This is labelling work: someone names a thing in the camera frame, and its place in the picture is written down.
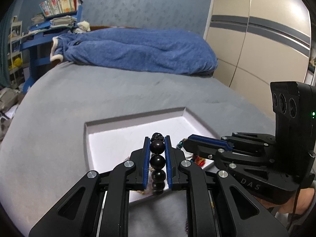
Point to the blue fleece blanket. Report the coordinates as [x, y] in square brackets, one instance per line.
[172, 51]

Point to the stack of papers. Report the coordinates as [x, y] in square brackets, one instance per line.
[63, 21]

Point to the row of books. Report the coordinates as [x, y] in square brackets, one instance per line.
[52, 8]

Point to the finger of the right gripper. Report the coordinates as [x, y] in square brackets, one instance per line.
[217, 150]
[236, 141]

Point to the beige wardrobe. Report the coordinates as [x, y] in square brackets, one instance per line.
[258, 42]

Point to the grey bag on floor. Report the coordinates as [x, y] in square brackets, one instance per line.
[8, 98]

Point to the blue desk shelf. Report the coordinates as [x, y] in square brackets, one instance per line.
[38, 37]

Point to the white storage rack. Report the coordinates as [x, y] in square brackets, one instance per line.
[15, 56]

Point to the grey cardboard tray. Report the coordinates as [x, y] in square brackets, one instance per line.
[109, 142]

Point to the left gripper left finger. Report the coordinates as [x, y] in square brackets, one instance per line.
[98, 204]

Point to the white plush toy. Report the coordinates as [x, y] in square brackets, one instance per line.
[82, 27]

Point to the person's right hand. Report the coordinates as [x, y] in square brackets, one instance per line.
[304, 201]

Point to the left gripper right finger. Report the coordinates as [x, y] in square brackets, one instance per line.
[217, 205]

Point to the teal curtain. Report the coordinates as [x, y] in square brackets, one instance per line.
[5, 24]

